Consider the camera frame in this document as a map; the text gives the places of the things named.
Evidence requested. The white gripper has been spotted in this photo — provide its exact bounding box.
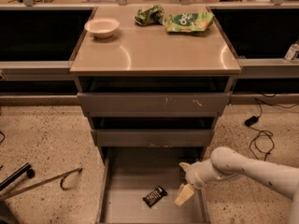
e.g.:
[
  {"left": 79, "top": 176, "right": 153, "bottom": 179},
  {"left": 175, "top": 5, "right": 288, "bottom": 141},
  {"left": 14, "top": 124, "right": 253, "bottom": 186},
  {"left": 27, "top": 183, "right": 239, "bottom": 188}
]
[{"left": 174, "top": 160, "right": 212, "bottom": 206}]

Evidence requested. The black rxbar chocolate wrapper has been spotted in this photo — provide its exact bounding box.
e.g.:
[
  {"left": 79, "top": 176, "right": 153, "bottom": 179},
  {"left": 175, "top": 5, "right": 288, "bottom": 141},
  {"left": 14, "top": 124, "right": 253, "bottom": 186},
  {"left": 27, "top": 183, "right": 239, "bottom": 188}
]
[{"left": 142, "top": 186, "right": 168, "bottom": 208}]

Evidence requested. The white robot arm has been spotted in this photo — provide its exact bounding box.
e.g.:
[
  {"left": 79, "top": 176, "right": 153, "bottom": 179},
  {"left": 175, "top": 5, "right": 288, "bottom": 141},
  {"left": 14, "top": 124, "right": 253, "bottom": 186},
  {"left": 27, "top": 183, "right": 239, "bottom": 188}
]
[{"left": 174, "top": 147, "right": 299, "bottom": 224}]

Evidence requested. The bottom grey open drawer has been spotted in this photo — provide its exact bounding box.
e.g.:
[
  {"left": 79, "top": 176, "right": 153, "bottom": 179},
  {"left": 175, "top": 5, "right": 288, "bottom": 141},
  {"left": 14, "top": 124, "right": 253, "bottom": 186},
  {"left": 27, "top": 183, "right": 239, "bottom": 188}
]
[{"left": 94, "top": 147, "right": 210, "bottom": 224}]

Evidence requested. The top grey drawer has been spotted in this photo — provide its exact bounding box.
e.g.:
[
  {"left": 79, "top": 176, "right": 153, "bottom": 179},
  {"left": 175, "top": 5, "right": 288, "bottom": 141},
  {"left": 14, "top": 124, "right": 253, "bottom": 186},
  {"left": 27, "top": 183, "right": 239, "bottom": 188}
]
[{"left": 78, "top": 92, "right": 229, "bottom": 118}]

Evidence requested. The grey drawer cabinet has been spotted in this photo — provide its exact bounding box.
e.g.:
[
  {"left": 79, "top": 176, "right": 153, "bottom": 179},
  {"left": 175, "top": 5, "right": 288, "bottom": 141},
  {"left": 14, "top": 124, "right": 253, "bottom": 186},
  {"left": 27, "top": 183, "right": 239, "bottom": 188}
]
[{"left": 70, "top": 5, "right": 241, "bottom": 157}]

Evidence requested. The grey metal bent rod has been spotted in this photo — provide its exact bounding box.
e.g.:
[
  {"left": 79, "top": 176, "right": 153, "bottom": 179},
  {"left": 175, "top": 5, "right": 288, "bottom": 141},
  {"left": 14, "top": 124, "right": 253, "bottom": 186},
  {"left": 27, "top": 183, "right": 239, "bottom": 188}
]
[{"left": 0, "top": 167, "right": 83, "bottom": 202}]

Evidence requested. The black chair leg with caster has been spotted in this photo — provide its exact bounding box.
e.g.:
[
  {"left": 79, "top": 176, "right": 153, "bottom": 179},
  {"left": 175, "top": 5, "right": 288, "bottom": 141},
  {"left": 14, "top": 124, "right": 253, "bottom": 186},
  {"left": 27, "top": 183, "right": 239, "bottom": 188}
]
[{"left": 0, "top": 163, "right": 35, "bottom": 191}]

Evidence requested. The green chip bag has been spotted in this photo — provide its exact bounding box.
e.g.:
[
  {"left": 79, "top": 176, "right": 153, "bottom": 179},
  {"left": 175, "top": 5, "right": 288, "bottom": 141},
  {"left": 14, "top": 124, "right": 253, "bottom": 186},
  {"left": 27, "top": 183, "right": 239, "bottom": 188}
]
[{"left": 164, "top": 12, "right": 214, "bottom": 33}]

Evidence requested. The clear plastic bottle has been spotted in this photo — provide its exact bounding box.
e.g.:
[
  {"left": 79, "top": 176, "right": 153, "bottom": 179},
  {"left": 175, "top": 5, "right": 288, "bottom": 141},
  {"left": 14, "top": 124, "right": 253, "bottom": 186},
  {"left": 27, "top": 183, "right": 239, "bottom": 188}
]
[{"left": 284, "top": 41, "right": 299, "bottom": 62}]

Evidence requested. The crumpled green snack bag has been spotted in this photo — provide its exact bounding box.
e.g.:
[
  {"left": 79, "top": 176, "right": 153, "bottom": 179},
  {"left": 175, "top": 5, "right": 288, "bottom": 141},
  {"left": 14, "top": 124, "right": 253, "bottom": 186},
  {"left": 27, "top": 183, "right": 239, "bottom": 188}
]
[{"left": 134, "top": 5, "right": 164, "bottom": 26}]

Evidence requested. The white bowl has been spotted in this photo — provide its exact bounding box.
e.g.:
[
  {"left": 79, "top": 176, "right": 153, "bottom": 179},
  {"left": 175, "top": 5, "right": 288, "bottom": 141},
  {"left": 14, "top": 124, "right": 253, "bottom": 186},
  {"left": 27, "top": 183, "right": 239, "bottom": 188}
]
[{"left": 84, "top": 18, "right": 120, "bottom": 38}]

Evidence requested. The black power adapter with cable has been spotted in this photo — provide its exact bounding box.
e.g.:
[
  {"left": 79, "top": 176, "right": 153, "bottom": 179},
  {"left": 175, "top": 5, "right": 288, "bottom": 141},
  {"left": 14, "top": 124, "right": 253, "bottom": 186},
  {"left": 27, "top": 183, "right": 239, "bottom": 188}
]
[{"left": 244, "top": 91, "right": 299, "bottom": 161}]

